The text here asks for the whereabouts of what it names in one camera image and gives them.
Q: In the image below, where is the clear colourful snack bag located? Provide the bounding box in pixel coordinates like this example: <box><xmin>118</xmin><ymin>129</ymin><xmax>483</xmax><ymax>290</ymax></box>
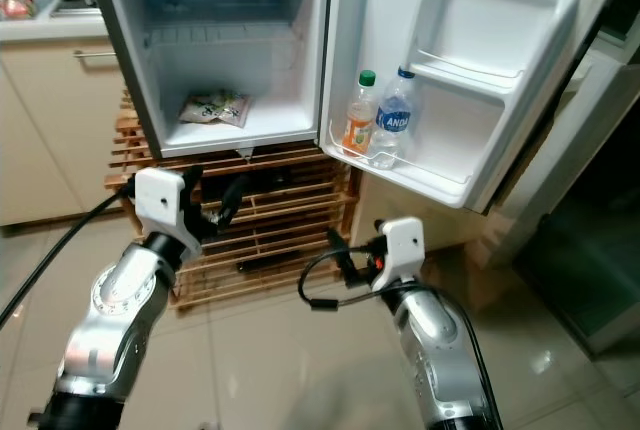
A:
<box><xmin>180</xmin><ymin>88</ymin><xmax>249</xmax><ymax>129</ymax></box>

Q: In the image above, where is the mini fridge door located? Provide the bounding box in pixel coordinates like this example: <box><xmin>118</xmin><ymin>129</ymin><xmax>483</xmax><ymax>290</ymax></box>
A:
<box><xmin>318</xmin><ymin>0</ymin><xmax>623</xmax><ymax>215</ymax></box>

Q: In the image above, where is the wooden slatted rack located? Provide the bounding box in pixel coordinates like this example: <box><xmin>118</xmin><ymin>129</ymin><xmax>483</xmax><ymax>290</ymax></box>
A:
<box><xmin>105</xmin><ymin>88</ymin><xmax>363</xmax><ymax>311</ymax></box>

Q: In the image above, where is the white counter cabinet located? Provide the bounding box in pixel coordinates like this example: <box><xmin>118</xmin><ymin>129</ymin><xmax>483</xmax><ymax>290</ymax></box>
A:
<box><xmin>350</xmin><ymin>175</ymin><xmax>541</xmax><ymax>266</ymax></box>

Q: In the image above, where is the orange drink bottle green cap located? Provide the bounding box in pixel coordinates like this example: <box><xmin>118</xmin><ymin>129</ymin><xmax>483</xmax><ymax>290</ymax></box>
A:
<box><xmin>342</xmin><ymin>70</ymin><xmax>379</xmax><ymax>156</ymax></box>

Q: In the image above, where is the clear water bottle blue cap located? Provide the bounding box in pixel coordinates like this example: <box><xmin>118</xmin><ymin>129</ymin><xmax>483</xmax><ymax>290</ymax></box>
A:
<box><xmin>368</xmin><ymin>65</ymin><xmax>421</xmax><ymax>171</ymax></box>

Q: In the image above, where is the beige kitchen base cabinet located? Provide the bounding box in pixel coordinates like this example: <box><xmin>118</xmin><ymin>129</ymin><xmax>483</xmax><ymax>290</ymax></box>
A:
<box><xmin>0</xmin><ymin>12</ymin><xmax>139</xmax><ymax>227</ymax></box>

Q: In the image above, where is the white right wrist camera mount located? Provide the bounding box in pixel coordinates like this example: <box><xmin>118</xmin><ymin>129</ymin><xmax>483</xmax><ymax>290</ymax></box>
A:
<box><xmin>380</xmin><ymin>216</ymin><xmax>426</xmax><ymax>286</ymax></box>

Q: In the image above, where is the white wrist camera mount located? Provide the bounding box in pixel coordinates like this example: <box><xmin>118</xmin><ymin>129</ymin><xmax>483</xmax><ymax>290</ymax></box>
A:
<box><xmin>380</xmin><ymin>216</ymin><xmax>426</xmax><ymax>286</ymax></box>
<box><xmin>135</xmin><ymin>168</ymin><xmax>201</xmax><ymax>263</ymax></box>

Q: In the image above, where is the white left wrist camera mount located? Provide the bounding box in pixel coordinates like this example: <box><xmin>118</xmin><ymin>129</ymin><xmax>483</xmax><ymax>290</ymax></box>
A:
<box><xmin>135</xmin><ymin>168</ymin><xmax>201</xmax><ymax>263</ymax></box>

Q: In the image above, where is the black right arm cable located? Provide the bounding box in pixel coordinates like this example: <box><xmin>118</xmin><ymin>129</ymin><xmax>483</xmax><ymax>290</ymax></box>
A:
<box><xmin>298</xmin><ymin>250</ymin><xmax>501</xmax><ymax>430</ymax></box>

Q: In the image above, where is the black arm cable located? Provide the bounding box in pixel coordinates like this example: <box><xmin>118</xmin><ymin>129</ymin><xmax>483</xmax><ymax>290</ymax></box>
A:
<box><xmin>298</xmin><ymin>250</ymin><xmax>501</xmax><ymax>430</ymax></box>
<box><xmin>0</xmin><ymin>182</ymin><xmax>141</xmax><ymax>326</ymax></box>

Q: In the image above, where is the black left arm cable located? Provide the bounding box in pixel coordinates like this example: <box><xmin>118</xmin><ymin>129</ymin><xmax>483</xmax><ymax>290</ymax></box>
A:
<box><xmin>0</xmin><ymin>182</ymin><xmax>141</xmax><ymax>326</ymax></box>

